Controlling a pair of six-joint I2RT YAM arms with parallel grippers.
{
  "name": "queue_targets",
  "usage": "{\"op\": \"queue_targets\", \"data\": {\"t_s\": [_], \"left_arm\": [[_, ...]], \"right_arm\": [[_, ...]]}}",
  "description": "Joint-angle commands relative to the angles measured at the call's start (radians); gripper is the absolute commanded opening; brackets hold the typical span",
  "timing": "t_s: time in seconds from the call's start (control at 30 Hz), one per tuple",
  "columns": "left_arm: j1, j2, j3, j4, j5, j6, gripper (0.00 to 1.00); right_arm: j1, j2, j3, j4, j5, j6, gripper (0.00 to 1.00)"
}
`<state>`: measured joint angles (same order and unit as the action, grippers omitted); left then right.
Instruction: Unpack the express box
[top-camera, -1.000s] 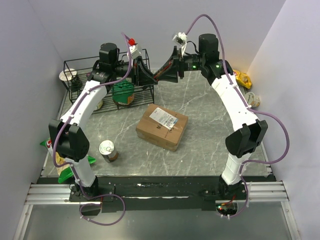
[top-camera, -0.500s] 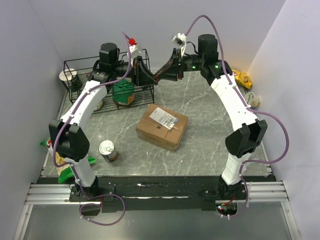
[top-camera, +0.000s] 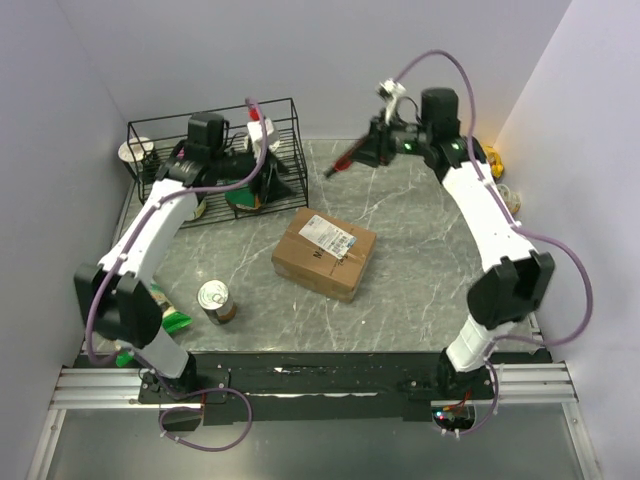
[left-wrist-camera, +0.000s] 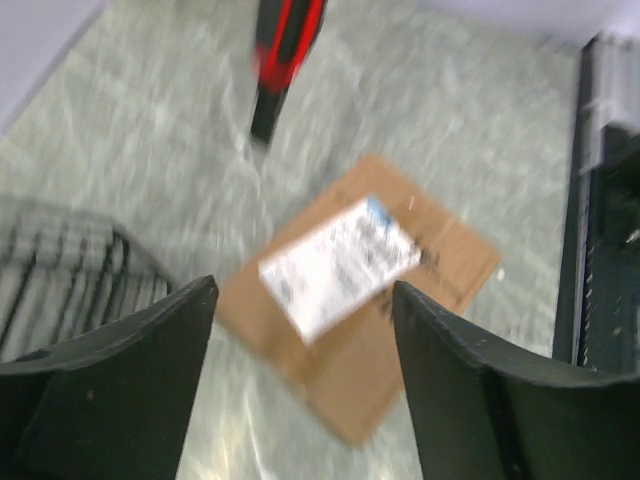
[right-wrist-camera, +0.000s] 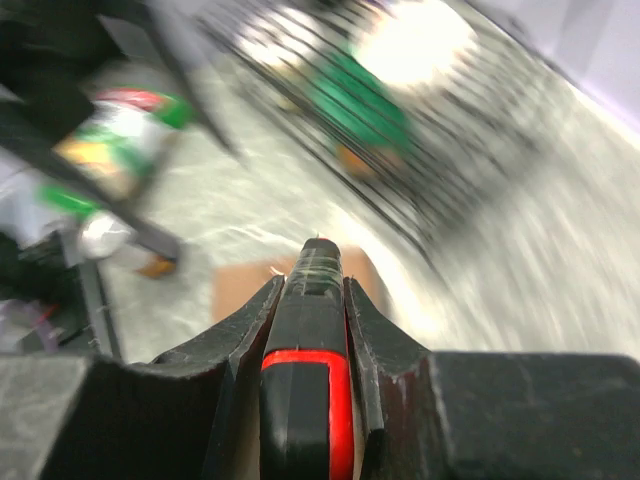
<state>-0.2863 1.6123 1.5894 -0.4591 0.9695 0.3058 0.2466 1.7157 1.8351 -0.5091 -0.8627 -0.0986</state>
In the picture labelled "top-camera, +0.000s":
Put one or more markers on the black wire basket rack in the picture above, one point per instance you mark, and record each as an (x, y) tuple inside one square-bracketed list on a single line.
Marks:
[(167, 131)]

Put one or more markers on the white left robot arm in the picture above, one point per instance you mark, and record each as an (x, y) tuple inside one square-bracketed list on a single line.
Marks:
[(114, 294)]

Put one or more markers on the green chips bag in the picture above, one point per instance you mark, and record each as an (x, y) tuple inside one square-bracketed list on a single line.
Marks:
[(170, 312)]

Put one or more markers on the Chobani yogurt cup right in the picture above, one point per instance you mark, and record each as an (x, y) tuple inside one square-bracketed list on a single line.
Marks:
[(511, 198)]

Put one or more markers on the brown cardboard express box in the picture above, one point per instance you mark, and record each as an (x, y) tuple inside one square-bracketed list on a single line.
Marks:
[(324, 254)]

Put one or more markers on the white paper cup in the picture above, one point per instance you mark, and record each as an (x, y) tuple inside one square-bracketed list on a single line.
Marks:
[(135, 152)]

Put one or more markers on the red black utility knife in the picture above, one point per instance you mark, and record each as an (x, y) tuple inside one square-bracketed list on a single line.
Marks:
[(344, 161)]

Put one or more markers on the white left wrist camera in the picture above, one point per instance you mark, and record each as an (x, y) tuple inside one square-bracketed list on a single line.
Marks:
[(254, 139)]

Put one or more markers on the yellow Lays chips bag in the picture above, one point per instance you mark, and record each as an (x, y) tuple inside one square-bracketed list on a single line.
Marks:
[(494, 160)]

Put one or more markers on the green lid canister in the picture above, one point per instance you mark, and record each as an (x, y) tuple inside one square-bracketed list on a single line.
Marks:
[(243, 200)]

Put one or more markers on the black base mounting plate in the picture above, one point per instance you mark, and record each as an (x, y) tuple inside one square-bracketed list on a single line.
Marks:
[(228, 387)]

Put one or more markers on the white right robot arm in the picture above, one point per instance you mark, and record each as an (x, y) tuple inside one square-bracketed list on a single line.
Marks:
[(515, 276)]

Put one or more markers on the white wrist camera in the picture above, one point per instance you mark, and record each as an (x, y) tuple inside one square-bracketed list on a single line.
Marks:
[(254, 139), (390, 91)]

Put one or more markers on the aluminium frame rail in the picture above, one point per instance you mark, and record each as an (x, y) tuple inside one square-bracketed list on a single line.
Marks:
[(517, 378)]

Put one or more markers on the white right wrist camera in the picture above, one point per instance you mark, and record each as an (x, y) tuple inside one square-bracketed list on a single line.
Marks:
[(390, 91)]

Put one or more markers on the black cone object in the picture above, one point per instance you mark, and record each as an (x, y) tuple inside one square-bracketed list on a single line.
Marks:
[(150, 166)]

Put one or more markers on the silver tin can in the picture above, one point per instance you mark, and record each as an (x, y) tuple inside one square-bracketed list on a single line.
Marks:
[(215, 299)]

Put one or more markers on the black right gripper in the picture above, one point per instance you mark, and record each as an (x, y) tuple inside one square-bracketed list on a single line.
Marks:
[(374, 150)]

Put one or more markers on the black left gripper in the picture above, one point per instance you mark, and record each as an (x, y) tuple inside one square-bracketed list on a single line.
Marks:
[(272, 188)]

